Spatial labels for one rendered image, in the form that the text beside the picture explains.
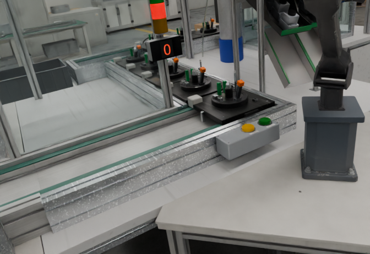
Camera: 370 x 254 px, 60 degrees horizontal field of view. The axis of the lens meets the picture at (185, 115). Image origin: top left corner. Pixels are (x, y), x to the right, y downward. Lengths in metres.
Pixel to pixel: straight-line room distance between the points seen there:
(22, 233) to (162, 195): 0.38
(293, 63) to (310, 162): 0.52
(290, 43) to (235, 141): 0.59
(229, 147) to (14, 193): 0.65
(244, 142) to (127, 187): 0.38
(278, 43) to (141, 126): 0.65
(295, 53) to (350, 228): 0.77
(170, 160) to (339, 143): 0.48
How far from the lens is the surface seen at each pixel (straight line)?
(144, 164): 0.95
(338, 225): 0.89
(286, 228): 0.86
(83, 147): 1.17
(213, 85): 1.45
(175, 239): 0.97
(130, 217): 0.93
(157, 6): 1.16
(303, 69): 1.40
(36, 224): 0.97
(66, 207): 0.94
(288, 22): 1.28
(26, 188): 1.10
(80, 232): 0.95
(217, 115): 1.15
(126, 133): 1.20
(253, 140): 1.05
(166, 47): 1.18
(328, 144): 0.97
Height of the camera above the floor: 1.45
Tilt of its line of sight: 24 degrees down
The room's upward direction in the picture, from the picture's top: 8 degrees counter-clockwise
